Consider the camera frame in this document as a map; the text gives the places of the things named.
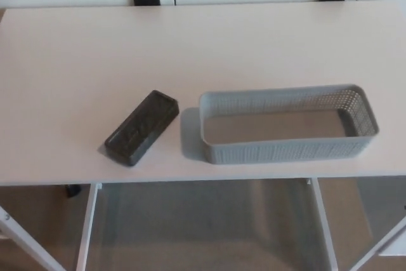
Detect black whiteboard eraser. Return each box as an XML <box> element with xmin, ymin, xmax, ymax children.
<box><xmin>104</xmin><ymin>89</ymin><xmax>181</xmax><ymax>168</ymax></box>

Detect grey perforated plastic basket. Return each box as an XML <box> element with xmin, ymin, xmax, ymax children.
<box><xmin>199</xmin><ymin>84</ymin><xmax>381</xmax><ymax>166</ymax></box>

